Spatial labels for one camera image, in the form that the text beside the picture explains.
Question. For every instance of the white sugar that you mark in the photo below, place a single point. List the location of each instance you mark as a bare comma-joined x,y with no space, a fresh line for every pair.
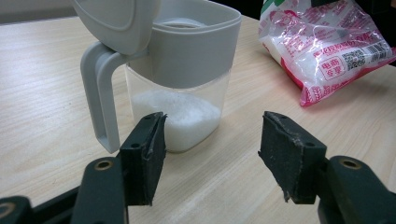
186,118

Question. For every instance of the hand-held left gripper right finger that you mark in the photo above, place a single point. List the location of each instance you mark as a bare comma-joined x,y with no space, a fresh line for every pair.
292,161

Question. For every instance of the pink sugar bag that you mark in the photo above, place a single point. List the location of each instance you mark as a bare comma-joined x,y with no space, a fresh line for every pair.
323,53

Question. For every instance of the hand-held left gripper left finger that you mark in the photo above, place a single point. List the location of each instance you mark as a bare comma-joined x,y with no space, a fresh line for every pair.
141,161

